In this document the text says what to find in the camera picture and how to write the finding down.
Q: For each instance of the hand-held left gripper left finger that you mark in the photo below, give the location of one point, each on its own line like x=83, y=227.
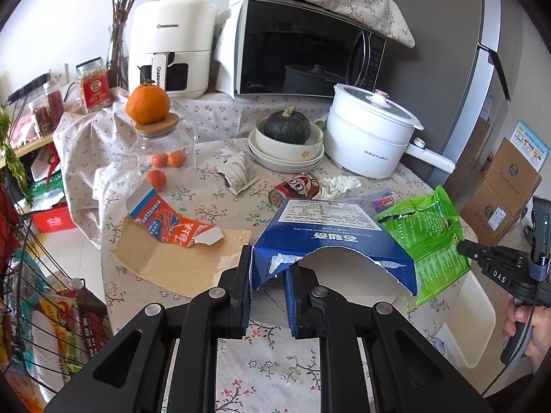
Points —
x=236, y=305

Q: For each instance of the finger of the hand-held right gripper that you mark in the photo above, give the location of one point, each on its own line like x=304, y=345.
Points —
x=478, y=253

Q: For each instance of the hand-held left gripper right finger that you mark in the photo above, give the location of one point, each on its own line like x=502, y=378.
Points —
x=297, y=305

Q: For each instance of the green snack bag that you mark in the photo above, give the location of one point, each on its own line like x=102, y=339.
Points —
x=430, y=241

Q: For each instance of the white plastic bin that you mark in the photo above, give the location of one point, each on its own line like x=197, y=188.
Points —
x=469, y=331

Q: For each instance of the blue biscuit box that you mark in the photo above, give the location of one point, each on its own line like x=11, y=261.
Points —
x=344, y=234

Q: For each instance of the person's right hand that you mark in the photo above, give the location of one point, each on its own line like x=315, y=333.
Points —
x=540, y=331

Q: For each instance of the brown cardboard sheet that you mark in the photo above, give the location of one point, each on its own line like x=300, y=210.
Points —
x=172, y=266

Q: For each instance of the orange and white carton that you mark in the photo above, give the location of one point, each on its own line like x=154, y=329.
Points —
x=168, y=226

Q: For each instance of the clear plastic wrapper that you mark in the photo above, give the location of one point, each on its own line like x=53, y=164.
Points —
x=384, y=201

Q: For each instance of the red drink can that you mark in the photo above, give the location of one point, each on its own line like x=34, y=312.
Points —
x=297, y=187

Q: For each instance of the blue and white box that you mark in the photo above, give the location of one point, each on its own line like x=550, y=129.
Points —
x=531, y=144

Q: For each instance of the crumpled white tissue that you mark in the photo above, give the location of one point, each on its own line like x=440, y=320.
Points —
x=340, y=186

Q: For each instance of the crumpled white wrapper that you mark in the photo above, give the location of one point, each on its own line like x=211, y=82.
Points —
x=239, y=174

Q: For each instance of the stack of white plates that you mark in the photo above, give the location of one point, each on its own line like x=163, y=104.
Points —
x=280, y=165

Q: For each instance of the small tangerine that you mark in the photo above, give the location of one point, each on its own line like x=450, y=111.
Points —
x=156, y=180
x=176, y=158
x=159, y=161

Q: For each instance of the white bowl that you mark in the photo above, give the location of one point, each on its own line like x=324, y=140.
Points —
x=288, y=150

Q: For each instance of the white electric pot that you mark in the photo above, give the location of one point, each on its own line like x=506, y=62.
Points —
x=366, y=142

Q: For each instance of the glass jar with wooden lid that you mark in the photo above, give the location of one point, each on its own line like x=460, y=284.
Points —
x=172, y=142

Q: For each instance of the dark green pumpkin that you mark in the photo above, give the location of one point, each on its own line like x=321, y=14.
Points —
x=286, y=128

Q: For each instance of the clear glass cup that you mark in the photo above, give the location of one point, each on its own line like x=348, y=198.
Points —
x=127, y=162

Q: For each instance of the small green fruit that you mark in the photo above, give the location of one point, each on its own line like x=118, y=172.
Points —
x=320, y=126

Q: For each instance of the grey refrigerator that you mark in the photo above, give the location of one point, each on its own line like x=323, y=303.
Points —
x=439, y=73

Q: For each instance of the red box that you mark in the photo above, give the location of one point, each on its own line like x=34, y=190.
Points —
x=54, y=219

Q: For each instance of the large orange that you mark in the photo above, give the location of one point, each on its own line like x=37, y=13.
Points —
x=147, y=104

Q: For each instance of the red bag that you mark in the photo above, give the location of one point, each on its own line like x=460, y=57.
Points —
x=6, y=223

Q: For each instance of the black microwave oven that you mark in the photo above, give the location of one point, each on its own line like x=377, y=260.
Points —
x=301, y=56

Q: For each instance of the red label jar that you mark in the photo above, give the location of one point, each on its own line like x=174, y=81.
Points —
x=94, y=90

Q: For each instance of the green leafy plant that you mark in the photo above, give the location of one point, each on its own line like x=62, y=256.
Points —
x=13, y=159

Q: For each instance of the jar of dried red food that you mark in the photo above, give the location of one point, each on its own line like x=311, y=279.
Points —
x=54, y=103

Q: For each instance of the glass vase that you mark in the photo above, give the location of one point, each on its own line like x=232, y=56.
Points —
x=117, y=60

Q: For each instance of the white air fryer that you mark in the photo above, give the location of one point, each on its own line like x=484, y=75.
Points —
x=172, y=38

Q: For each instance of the black power strip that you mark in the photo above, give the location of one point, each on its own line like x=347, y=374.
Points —
x=28, y=88

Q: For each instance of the white wall outlet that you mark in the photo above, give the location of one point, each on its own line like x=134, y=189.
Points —
x=59, y=75

